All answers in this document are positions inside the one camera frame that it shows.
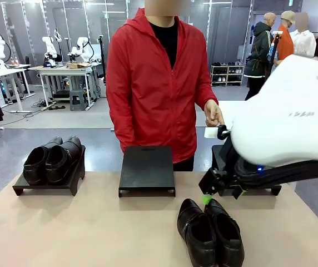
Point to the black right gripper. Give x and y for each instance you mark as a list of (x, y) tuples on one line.
[(213, 182)]

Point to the black buckle shoe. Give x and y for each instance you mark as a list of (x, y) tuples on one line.
[(228, 236), (195, 228)]

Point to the black loafer shoe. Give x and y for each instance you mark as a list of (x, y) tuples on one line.
[(35, 167), (61, 161)]

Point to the person's right forearm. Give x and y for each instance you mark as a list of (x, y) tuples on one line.
[(114, 116)]

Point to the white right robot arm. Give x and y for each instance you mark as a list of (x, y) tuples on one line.
[(287, 116)]

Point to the person's left forearm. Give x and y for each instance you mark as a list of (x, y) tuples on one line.
[(204, 89)]

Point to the black shoe stand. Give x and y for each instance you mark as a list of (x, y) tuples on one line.
[(146, 167), (216, 158), (75, 178)]

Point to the person in red jacket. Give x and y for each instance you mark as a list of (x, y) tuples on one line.
[(148, 83)]

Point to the person in white shirt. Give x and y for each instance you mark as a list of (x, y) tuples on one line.
[(305, 41)]

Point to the person's left hand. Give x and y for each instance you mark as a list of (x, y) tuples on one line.
[(214, 111)]

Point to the wooden shoe rack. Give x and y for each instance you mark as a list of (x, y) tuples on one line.
[(227, 75)]

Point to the mannequin in dark jacket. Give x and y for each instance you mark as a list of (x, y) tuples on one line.
[(260, 55)]

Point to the mannequin in orange shirt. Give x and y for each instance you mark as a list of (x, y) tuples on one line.
[(285, 41)]

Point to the grey step stool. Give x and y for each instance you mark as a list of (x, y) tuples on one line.
[(78, 98)]

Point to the black tripod pole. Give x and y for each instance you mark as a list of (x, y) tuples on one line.
[(101, 55)]

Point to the cardboard box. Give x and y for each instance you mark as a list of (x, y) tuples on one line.
[(78, 65)]

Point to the white lab table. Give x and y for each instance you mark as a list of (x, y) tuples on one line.
[(64, 69), (6, 71)]

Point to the white power strip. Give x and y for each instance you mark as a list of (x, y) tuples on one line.
[(21, 111)]

